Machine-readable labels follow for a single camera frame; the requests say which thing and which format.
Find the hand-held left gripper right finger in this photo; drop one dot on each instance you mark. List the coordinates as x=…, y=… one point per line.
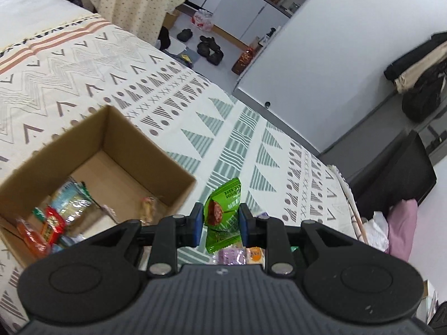
x=244, y=223

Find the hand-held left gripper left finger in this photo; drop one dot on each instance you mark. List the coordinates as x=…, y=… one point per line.
x=198, y=223

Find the light green snack packet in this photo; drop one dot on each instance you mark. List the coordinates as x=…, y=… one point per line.
x=223, y=195

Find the peanut candy packet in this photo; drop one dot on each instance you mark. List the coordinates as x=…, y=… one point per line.
x=148, y=209

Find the brown cardboard box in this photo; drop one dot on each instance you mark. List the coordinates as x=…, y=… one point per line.
x=132, y=146

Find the clear blue snack packet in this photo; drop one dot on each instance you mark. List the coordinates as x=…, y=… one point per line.
x=75, y=200

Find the red snack packet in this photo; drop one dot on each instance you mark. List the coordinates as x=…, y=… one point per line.
x=52, y=223

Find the orange sausage packet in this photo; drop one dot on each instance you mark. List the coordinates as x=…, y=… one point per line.
x=31, y=239

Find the white plastic bag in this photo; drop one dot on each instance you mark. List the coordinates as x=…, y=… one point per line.
x=377, y=232

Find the pink cloth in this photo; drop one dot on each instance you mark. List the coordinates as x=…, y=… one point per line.
x=403, y=230

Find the brown jug bottle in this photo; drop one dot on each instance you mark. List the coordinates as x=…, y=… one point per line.
x=242, y=62

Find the white paper on floor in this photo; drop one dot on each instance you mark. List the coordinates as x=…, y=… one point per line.
x=174, y=46

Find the white spray bottle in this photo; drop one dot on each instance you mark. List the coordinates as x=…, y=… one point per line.
x=269, y=36

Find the white shelf unit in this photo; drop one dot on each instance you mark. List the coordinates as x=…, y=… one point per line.
x=429, y=300

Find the pink water bottle pack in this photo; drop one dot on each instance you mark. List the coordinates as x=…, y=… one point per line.
x=202, y=20

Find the white kitchen cabinet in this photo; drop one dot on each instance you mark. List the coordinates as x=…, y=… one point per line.
x=248, y=10

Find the hanging beige garment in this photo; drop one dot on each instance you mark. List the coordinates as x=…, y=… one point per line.
x=415, y=76

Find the table with dotted tablecloth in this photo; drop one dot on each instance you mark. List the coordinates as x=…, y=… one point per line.
x=136, y=0

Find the hanging black jacket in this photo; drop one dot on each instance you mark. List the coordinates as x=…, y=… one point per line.
x=412, y=57

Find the white bed sheet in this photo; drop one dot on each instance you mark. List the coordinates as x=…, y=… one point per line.
x=31, y=10

